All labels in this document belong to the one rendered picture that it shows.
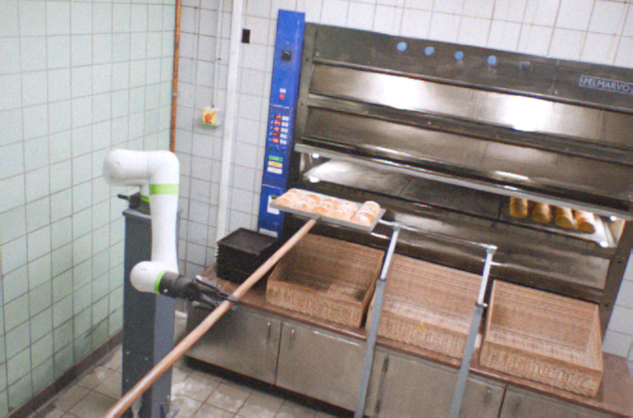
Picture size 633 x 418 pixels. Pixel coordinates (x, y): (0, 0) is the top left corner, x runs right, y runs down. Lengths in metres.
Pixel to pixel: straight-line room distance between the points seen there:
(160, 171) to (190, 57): 1.53
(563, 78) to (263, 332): 2.10
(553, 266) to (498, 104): 0.94
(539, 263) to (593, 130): 0.78
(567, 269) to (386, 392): 1.18
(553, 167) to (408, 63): 0.95
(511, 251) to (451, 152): 0.65
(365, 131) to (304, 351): 1.28
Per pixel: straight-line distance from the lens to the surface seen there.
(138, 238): 2.89
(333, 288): 3.61
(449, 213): 3.43
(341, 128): 3.45
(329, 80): 3.43
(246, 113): 3.66
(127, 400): 1.72
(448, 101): 3.30
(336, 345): 3.30
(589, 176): 3.36
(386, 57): 3.35
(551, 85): 3.28
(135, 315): 3.09
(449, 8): 3.27
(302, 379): 3.50
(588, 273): 3.53
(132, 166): 2.37
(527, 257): 3.49
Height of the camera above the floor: 2.28
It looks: 18 degrees down
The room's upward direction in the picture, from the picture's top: 7 degrees clockwise
